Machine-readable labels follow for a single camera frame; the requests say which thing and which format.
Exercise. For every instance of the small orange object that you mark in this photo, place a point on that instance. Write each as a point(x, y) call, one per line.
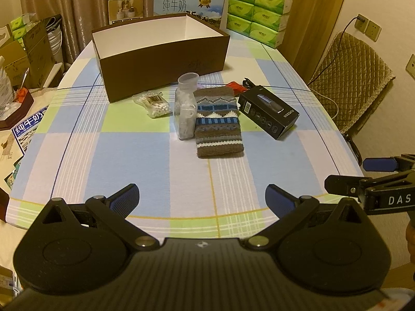
point(21, 94)

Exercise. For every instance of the small green tissue packs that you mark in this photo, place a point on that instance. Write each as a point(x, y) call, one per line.
point(21, 26)

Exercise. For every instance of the brown cardboard carton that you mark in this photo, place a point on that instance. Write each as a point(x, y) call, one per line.
point(39, 55)

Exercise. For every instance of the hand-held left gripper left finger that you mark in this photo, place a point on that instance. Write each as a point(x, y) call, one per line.
point(124, 198)

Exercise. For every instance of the blue milk carton box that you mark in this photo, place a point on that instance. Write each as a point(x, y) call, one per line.
point(181, 3)

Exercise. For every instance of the chair with quilted cover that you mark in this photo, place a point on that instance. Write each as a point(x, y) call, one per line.
point(353, 71)

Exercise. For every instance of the cotton swab packet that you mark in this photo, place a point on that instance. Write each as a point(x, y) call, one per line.
point(155, 105)

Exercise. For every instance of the red packet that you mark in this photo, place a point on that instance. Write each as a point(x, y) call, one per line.
point(234, 86)

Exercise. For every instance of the stack of green tissue packs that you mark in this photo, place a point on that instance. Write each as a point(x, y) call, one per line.
point(259, 13)

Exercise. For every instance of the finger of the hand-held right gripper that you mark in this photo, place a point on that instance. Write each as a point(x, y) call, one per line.
point(343, 184)
point(377, 164)

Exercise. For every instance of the stack of white bowls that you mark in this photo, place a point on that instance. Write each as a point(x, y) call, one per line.
point(55, 42)

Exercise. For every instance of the brown cardboard storage box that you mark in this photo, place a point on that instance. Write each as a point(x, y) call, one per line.
point(162, 68)

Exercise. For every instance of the black shaver box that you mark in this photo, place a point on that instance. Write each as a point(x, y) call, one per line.
point(272, 113)

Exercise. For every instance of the small white product box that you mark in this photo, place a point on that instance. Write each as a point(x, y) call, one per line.
point(126, 6)

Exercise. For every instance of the knitted patterned sock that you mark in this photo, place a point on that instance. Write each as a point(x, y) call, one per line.
point(217, 126)

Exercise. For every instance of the white cutout cardboard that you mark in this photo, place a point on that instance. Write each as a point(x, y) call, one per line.
point(5, 35)

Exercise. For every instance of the clear plastic bottle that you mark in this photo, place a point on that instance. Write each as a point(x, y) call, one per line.
point(184, 116)

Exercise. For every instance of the flattened blue milk carton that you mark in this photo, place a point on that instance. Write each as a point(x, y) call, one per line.
point(27, 129)

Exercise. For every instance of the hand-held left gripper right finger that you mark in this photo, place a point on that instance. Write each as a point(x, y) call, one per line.
point(278, 198)

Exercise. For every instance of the wall socket with charger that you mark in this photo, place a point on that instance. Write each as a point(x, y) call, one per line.
point(371, 29)

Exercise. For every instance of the crumpled white plastic bag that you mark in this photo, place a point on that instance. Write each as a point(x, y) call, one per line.
point(5, 87)

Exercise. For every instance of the dark wooden tray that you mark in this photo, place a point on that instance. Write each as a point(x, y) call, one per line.
point(16, 113)

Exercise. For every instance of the beige wall socket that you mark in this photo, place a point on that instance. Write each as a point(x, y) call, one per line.
point(411, 66)

